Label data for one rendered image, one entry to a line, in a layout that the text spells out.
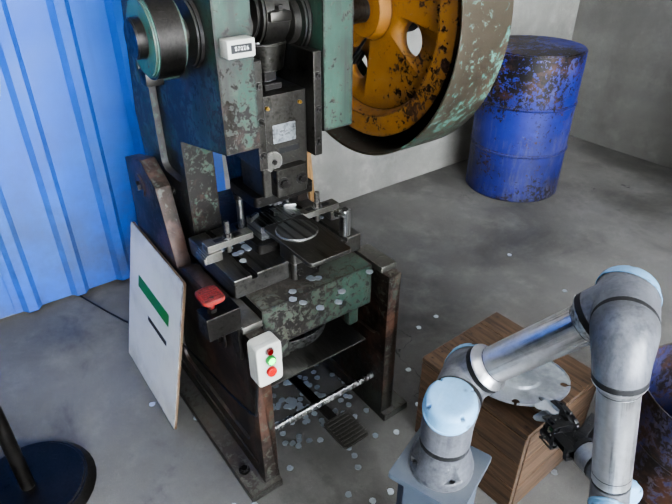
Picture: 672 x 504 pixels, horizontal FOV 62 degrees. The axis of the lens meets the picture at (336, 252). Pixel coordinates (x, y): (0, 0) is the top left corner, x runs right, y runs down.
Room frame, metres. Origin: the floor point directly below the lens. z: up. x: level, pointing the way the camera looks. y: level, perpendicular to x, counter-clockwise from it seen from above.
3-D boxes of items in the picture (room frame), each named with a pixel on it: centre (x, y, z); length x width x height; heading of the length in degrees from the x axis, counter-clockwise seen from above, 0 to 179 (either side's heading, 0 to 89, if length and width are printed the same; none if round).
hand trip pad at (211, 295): (1.13, 0.32, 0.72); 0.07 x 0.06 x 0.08; 37
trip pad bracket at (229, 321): (1.14, 0.30, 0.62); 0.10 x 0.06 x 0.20; 127
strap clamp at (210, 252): (1.41, 0.32, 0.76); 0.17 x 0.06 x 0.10; 127
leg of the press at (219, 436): (1.46, 0.49, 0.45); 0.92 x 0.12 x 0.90; 37
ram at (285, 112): (1.48, 0.16, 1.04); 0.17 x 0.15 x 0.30; 37
